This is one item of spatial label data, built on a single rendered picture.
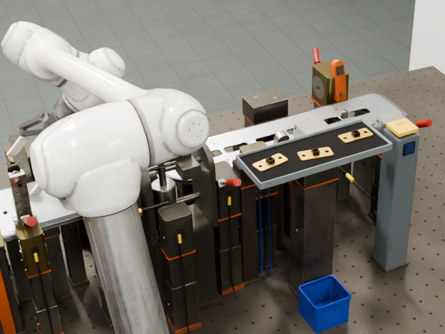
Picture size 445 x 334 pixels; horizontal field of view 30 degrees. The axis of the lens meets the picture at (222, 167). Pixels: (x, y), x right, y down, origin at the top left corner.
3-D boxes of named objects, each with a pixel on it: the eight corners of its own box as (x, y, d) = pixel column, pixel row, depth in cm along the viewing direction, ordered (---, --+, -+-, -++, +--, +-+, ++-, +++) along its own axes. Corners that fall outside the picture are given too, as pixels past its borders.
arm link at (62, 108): (75, 113, 200) (61, 130, 202) (101, 116, 207) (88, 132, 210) (57, 86, 204) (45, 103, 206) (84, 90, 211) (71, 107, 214)
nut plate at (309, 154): (328, 147, 206) (329, 143, 206) (334, 155, 203) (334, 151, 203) (296, 153, 205) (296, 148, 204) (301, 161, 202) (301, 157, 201)
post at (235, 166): (251, 271, 239) (249, 154, 216) (259, 281, 235) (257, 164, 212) (236, 276, 237) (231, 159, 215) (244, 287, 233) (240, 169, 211)
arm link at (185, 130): (179, 74, 161) (113, 93, 156) (216, 85, 145) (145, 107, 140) (193, 138, 165) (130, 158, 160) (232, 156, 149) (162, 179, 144)
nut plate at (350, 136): (365, 128, 213) (365, 124, 212) (373, 135, 210) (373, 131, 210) (337, 136, 210) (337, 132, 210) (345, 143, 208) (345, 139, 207)
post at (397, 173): (393, 250, 244) (405, 121, 219) (408, 265, 238) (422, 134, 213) (371, 258, 241) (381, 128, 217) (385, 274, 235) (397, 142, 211)
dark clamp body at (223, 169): (231, 270, 240) (226, 159, 218) (249, 295, 231) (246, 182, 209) (208, 278, 238) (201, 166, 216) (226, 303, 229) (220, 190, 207)
